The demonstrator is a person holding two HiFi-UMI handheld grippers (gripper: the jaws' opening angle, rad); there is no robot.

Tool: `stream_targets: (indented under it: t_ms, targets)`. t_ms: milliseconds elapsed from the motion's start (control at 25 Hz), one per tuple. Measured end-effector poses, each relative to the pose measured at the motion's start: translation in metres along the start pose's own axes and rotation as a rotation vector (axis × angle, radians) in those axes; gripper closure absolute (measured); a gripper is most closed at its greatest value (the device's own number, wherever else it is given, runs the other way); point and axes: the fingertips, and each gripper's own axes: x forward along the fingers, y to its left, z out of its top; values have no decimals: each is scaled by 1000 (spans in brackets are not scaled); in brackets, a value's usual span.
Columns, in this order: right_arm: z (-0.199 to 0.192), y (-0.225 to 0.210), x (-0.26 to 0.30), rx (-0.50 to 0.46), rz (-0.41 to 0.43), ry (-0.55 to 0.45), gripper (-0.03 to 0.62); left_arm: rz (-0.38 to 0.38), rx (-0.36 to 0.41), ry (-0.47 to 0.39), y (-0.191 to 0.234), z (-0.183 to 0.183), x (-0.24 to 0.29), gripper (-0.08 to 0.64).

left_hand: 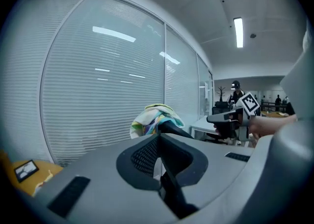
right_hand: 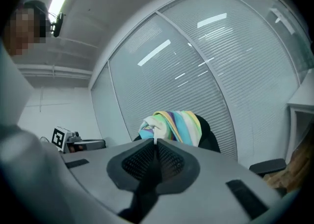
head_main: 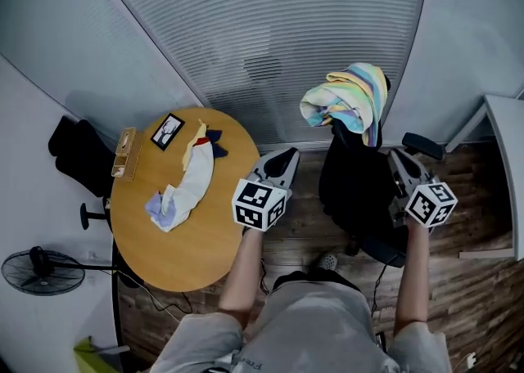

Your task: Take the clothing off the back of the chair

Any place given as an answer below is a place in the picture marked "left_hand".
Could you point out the white table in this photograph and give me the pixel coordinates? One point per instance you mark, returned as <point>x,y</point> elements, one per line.
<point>202,126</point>

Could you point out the long ceiling light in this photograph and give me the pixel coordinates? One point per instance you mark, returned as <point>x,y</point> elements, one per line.
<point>238,32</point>

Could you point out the person's right forearm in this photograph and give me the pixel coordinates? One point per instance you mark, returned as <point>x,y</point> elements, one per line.
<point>272,124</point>

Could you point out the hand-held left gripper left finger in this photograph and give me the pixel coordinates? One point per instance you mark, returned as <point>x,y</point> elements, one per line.
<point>110,205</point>

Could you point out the ceiling smoke detector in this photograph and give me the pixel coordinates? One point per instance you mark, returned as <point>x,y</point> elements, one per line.
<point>253,36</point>

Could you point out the pastel striped clothes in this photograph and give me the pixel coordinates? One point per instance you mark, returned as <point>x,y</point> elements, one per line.
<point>149,117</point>

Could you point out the black picture frame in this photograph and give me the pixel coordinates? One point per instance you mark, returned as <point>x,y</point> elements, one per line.
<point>25,171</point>

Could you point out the dark coat rack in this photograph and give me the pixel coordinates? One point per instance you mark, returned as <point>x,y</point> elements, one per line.
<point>222,92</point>

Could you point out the round wooden table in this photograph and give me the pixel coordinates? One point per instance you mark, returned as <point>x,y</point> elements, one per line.
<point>9,176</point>

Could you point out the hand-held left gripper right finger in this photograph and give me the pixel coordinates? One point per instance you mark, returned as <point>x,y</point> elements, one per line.
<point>220,193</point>

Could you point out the person's grey shirt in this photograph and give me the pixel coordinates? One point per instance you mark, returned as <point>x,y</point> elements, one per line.
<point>299,78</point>

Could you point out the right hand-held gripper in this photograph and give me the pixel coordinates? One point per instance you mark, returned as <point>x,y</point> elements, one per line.
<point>249,103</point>

